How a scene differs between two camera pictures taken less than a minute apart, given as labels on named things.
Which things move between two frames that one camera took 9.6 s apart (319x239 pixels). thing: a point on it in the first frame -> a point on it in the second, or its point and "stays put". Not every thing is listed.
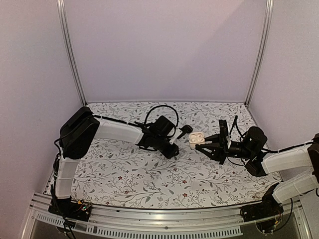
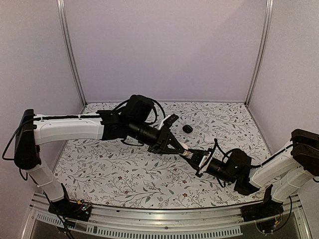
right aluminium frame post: [267, 20] stays put
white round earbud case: [196, 138] -> [186, 152]
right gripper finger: [214, 138] -> [197, 153]
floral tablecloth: [129, 175] stays put
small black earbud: [180, 132] -> [169, 120]
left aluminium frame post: [62, 11] stays put
